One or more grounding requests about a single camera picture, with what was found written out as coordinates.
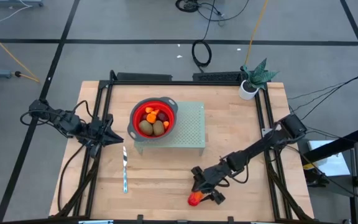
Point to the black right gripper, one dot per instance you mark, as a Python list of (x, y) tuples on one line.
[(211, 177)]

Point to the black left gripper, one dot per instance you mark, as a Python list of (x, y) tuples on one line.
[(99, 132)]

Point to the red orange mango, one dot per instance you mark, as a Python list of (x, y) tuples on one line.
[(194, 199)]

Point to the brown kiwi fruit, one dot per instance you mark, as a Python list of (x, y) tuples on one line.
[(158, 128), (145, 127)]

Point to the small orange tangerine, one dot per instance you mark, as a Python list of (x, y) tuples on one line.
[(151, 118)]

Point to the small orange-red fruit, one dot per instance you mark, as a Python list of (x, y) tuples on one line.
[(166, 125)]

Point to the red collapsible colander grey rim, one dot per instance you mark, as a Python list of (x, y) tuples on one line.
[(171, 107)]

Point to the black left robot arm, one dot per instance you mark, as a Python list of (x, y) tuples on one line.
[(61, 121)]

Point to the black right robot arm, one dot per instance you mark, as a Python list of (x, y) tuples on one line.
[(269, 143)]

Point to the black edge clip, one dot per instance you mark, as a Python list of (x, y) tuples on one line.
[(140, 218), (230, 219), (113, 75)]

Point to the green perforated metal rack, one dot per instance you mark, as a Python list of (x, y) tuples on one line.
[(191, 124)]

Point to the black rectangular box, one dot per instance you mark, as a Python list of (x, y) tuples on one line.
[(145, 77), (216, 76)]

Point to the silver metal plate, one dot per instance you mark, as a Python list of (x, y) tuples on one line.
[(95, 222)]

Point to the green plant in white pot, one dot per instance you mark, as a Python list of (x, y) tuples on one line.
[(248, 90)]

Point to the black metal beam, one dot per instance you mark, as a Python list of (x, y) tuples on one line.
[(328, 148)]

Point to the white paper sheet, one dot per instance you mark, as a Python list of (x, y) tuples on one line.
[(334, 166)]

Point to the black aluminium frame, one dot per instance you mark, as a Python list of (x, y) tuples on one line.
[(197, 83)]

